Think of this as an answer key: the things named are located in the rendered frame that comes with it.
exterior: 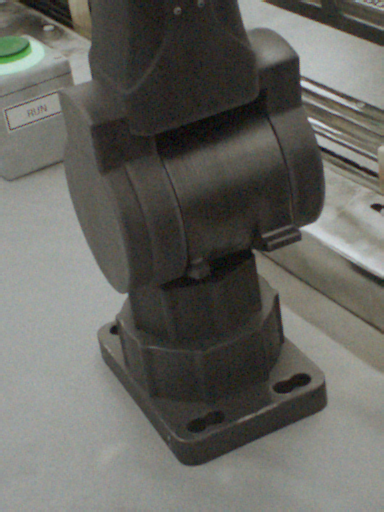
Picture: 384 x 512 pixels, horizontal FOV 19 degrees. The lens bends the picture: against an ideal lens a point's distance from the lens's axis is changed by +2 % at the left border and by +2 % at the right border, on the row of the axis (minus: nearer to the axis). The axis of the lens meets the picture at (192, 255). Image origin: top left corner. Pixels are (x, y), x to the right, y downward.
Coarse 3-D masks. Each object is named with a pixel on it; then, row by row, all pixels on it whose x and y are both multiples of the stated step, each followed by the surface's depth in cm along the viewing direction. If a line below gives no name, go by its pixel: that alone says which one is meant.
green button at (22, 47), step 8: (0, 40) 87; (8, 40) 87; (16, 40) 86; (24, 40) 86; (0, 48) 85; (8, 48) 85; (16, 48) 85; (24, 48) 85; (0, 56) 84; (8, 56) 84; (16, 56) 84; (24, 56) 85; (0, 64) 84
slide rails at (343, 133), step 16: (64, 0) 109; (80, 32) 102; (320, 112) 82; (320, 128) 80; (336, 128) 80; (352, 128) 79; (352, 144) 77; (368, 144) 77; (336, 160) 76; (352, 176) 74; (368, 176) 74
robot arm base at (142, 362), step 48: (192, 288) 56; (240, 288) 58; (144, 336) 59; (192, 336) 58; (240, 336) 58; (144, 384) 60; (192, 384) 59; (240, 384) 59; (288, 384) 60; (192, 432) 58; (240, 432) 58
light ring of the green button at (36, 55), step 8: (32, 48) 87; (40, 48) 86; (32, 56) 85; (40, 56) 85; (8, 64) 84; (16, 64) 84; (24, 64) 84; (32, 64) 85; (0, 72) 84; (8, 72) 84
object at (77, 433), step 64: (0, 192) 85; (64, 192) 84; (0, 256) 77; (64, 256) 76; (256, 256) 73; (0, 320) 71; (64, 320) 70; (320, 320) 66; (0, 384) 66; (64, 384) 65; (0, 448) 61; (64, 448) 60; (128, 448) 59; (256, 448) 58; (320, 448) 57
